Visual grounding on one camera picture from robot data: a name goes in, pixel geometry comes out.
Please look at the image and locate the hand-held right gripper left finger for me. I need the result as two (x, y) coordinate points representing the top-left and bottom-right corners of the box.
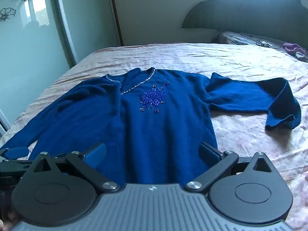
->
(32, 142), (120, 194)

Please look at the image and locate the purple cloth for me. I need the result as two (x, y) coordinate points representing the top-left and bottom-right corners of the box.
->
(282, 42), (307, 56)

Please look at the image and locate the blue beaded sweater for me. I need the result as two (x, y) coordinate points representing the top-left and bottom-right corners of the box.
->
(0, 67), (302, 184)

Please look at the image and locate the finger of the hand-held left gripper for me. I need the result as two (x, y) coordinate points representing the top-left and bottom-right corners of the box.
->
(0, 146), (34, 174)

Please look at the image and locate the floral glass wardrobe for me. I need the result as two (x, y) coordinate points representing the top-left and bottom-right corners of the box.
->
(0, 0), (125, 136)

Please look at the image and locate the dark curved headboard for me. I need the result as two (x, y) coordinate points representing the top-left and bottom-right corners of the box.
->
(181, 0), (308, 31)

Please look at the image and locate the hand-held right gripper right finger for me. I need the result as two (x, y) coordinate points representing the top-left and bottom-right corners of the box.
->
(185, 141), (278, 194)

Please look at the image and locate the bed with pink sheet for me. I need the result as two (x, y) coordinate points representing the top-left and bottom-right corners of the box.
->
(0, 42), (308, 231)

